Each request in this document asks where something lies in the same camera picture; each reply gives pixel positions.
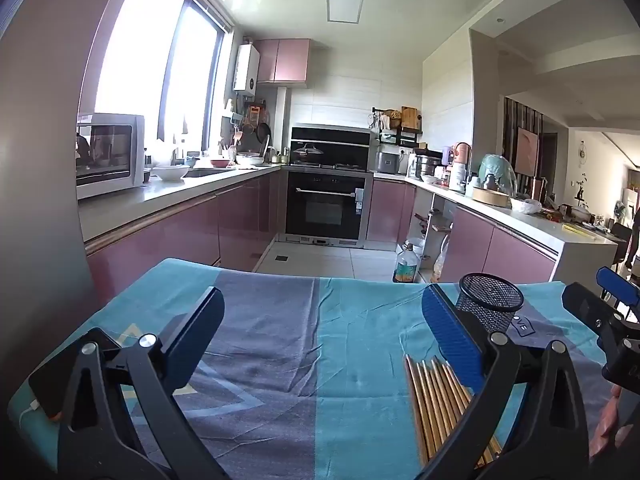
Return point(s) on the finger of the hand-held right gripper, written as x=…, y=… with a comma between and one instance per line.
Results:
x=620, y=285
x=590, y=310

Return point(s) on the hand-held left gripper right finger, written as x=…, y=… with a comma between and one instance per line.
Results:
x=452, y=332

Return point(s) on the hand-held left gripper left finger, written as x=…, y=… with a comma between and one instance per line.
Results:
x=197, y=327

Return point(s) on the black mesh holder cup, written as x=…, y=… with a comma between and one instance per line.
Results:
x=492, y=305

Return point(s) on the bundle of gold chopsticks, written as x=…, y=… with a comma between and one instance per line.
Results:
x=425, y=400

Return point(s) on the person's right hand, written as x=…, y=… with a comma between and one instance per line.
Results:
x=612, y=422

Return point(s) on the black chair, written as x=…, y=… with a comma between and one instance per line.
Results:
x=621, y=237

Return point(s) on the plastic cooking oil bottle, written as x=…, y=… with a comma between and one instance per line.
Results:
x=406, y=265

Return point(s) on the pink base cabinets short run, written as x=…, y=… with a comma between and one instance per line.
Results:
x=495, y=252

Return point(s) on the pink base cabinets long run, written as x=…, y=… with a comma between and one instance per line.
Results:
x=200, y=230

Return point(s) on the blue and grey tablecloth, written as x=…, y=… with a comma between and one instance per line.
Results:
x=300, y=360

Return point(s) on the white plastic bag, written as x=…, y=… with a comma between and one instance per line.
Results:
x=526, y=205

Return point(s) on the round bamboo steamer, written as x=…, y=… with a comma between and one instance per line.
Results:
x=491, y=197

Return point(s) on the large white bowl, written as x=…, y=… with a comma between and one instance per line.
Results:
x=171, y=172

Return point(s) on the black smartphone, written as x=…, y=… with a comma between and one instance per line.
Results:
x=46, y=385

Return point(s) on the red bowl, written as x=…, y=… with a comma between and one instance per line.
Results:
x=220, y=163

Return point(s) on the stainless steel pot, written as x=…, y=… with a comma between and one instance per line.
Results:
x=428, y=166

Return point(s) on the white basin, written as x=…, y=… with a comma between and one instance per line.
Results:
x=250, y=160

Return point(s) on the black built-in oven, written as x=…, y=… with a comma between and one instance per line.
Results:
x=325, y=205

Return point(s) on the pink electric kettle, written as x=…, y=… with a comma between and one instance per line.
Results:
x=462, y=152

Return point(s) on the grey rice cooker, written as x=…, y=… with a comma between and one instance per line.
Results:
x=387, y=162

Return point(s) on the white microwave oven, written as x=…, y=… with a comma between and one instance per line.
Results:
x=107, y=152

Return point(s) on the hanging black frying pan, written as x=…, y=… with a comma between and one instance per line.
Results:
x=263, y=133

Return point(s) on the dark pot with lid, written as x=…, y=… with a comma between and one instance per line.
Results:
x=307, y=152

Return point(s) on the black range hood stove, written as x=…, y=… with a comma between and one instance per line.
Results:
x=345, y=142

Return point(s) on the white water heater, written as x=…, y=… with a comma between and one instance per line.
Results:
x=246, y=67

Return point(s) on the large kitchen window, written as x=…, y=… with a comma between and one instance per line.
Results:
x=150, y=60

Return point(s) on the square ceiling light panel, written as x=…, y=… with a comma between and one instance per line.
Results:
x=345, y=5

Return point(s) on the framed wall picture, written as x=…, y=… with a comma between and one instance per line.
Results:
x=527, y=150

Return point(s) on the pink wall cabinet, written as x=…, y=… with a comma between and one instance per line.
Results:
x=285, y=60

